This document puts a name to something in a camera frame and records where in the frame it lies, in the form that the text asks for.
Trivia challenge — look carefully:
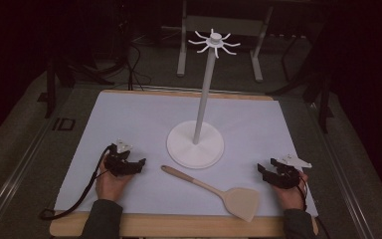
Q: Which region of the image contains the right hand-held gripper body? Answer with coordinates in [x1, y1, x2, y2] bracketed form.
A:
[271, 153, 313, 190]

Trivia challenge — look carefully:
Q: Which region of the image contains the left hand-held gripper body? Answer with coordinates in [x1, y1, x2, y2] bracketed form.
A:
[104, 138, 137, 178]

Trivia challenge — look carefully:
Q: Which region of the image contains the person's right hand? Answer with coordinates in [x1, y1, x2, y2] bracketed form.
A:
[271, 170, 309, 211]

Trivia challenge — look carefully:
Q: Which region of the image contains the person's left hand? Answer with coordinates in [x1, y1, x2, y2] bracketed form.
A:
[95, 154, 134, 203]

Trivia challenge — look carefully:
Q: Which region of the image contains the white table mat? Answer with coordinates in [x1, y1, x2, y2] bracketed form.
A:
[53, 91, 319, 218]

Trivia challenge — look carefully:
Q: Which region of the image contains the white hook stand rack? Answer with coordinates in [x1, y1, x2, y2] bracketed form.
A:
[165, 28, 242, 170]

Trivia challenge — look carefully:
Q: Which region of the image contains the black metal stand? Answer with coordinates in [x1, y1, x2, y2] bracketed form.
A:
[37, 56, 115, 120]
[266, 36, 334, 134]

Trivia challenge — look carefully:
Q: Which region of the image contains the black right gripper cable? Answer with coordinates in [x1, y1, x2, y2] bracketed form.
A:
[295, 174, 331, 239]

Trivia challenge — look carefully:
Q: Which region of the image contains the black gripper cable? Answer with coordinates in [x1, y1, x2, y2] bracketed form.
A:
[295, 174, 331, 239]
[39, 146, 111, 221]

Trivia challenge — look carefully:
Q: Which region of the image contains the beige wooden-handled spatula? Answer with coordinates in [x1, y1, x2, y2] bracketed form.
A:
[160, 164, 261, 223]

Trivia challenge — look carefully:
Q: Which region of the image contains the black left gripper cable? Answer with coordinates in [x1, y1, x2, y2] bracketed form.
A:
[39, 146, 111, 221]

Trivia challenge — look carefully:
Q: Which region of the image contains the black floor cable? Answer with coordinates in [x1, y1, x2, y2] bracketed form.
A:
[124, 41, 153, 92]

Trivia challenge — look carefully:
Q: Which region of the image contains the white metal desk frame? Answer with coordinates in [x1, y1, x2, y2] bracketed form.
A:
[175, 0, 275, 84]

